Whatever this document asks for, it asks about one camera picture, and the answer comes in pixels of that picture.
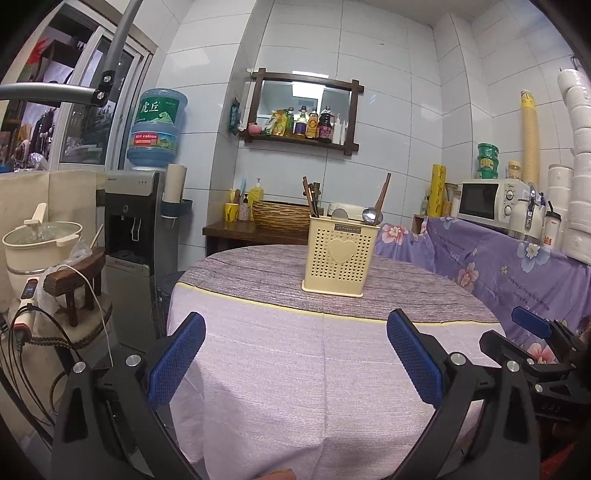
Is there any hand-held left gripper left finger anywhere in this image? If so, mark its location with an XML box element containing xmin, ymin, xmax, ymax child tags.
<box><xmin>51</xmin><ymin>312</ymin><xmax>206</xmax><ymax>480</ymax></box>

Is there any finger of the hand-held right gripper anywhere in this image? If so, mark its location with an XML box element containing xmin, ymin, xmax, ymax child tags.
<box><xmin>479</xmin><ymin>331</ymin><xmax>575</xmax><ymax>382</ymax></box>
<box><xmin>511</xmin><ymin>306</ymin><xmax>576</xmax><ymax>352</ymax></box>

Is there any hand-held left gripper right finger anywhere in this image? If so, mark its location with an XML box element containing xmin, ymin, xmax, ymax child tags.
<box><xmin>387</xmin><ymin>309</ymin><xmax>539</xmax><ymax>480</ymax></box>

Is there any cream plastic utensil holder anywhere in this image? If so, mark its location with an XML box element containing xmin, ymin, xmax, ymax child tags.
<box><xmin>302</xmin><ymin>215</ymin><xmax>382</xmax><ymax>296</ymax></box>

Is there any wooden spoon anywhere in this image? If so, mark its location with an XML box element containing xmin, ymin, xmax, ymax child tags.
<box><xmin>373</xmin><ymin>173</ymin><xmax>392</xmax><ymax>226</ymax></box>

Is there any purple floral cloth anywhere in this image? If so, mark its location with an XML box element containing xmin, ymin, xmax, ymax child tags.
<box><xmin>374</xmin><ymin>217</ymin><xmax>591</xmax><ymax>398</ymax></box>

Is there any white tumbler with black lid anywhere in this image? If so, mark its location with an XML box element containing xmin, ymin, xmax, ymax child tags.
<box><xmin>542</xmin><ymin>210</ymin><xmax>563</xmax><ymax>250</ymax></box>

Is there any small dark wooden stool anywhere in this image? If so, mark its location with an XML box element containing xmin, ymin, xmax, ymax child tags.
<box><xmin>43</xmin><ymin>247</ymin><xmax>108</xmax><ymax>326</ymax></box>

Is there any white microwave oven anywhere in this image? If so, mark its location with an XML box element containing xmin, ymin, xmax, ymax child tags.
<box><xmin>457</xmin><ymin>179</ymin><xmax>529</xmax><ymax>222</ymax></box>

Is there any stack of toilet paper rolls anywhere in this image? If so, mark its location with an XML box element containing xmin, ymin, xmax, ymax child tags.
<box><xmin>547</xmin><ymin>68</ymin><xmax>591</xmax><ymax>266</ymax></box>

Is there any dark wooden vanity counter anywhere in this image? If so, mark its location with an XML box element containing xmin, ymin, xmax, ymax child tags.
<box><xmin>202</xmin><ymin>220</ymin><xmax>310</xmax><ymax>257</ymax></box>

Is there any grey water dispenser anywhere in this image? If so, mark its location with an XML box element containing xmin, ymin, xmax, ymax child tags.
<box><xmin>104</xmin><ymin>170</ymin><xmax>178</xmax><ymax>342</ymax></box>

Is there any blue grey plastic caddy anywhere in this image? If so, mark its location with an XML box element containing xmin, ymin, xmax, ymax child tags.
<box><xmin>161</xmin><ymin>198</ymin><xmax>194</xmax><ymax>219</ymax></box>

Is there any yellow wrapped roll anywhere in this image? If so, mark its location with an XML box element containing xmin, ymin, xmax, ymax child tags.
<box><xmin>429</xmin><ymin>164</ymin><xmax>446</xmax><ymax>217</ymax></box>

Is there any white handheld appliance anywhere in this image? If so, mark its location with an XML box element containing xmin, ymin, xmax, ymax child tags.
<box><xmin>11</xmin><ymin>277</ymin><xmax>40</xmax><ymax>337</ymax></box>

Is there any cream electric cooking pot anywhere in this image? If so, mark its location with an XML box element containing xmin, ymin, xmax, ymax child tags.
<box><xmin>2</xmin><ymin>203</ymin><xmax>84</xmax><ymax>315</ymax></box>

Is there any woven pattern wash basin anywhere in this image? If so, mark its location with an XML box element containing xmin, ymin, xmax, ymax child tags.
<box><xmin>252</xmin><ymin>199</ymin><xmax>311</xmax><ymax>232</ymax></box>

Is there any stack of yellow paper cups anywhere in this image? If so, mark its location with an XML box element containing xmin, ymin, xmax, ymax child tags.
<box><xmin>521</xmin><ymin>90</ymin><xmax>541</xmax><ymax>185</ymax></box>

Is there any blue water jug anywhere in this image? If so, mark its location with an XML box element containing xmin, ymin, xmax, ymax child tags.
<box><xmin>127</xmin><ymin>88</ymin><xmax>189</xmax><ymax>169</ymax></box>

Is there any wooden framed mirror with shelf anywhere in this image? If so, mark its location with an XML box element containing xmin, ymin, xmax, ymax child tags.
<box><xmin>238</xmin><ymin>68</ymin><xmax>365</xmax><ymax>155</ymax></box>

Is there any grey metal tube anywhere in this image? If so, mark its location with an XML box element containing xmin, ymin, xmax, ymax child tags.
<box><xmin>0</xmin><ymin>83</ymin><xmax>109</xmax><ymax>108</ymax></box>
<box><xmin>99</xmin><ymin>0</ymin><xmax>144</xmax><ymax>93</ymax></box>

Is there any white cable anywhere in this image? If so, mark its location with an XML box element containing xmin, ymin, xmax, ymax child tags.
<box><xmin>58</xmin><ymin>263</ymin><xmax>114</xmax><ymax>365</ymax></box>

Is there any bundle of black cables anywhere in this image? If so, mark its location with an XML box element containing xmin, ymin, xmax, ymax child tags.
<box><xmin>0</xmin><ymin>305</ymin><xmax>93</xmax><ymax>430</ymax></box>

